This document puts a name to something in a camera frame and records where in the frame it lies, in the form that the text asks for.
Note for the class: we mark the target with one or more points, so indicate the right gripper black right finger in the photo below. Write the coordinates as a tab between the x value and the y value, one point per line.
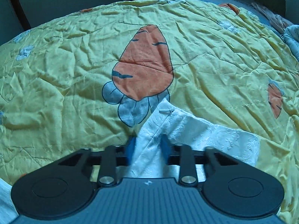
187	159

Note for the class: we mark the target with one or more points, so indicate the yellow carrot print quilt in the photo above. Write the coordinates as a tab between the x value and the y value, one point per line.
203	74

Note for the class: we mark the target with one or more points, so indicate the patterned crumpled cloth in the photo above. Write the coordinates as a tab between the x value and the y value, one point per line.
287	29

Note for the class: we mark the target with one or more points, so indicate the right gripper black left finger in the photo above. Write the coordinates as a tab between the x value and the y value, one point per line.
108	160

